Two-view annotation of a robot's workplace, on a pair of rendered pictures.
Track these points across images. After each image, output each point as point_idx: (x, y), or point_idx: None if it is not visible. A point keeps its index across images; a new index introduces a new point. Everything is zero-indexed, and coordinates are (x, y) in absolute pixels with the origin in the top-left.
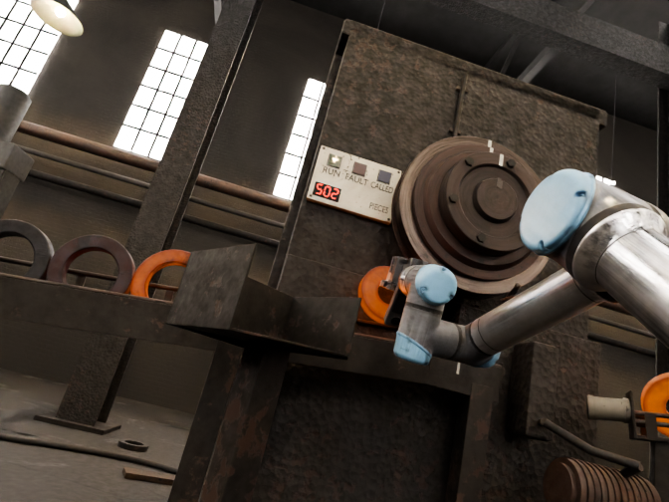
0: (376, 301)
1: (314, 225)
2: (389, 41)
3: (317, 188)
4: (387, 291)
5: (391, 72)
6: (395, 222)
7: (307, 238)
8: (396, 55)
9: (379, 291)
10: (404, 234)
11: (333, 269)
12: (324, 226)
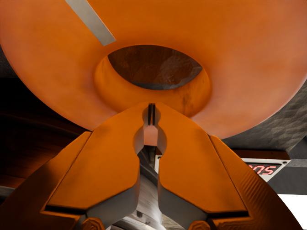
0: (230, 48)
1: (284, 128)
2: (178, 229)
3: (272, 169)
4: (139, 63)
5: (174, 222)
6: (157, 185)
7: (306, 109)
8: (171, 226)
9: (163, 57)
10: (140, 196)
11: (303, 85)
12: (266, 129)
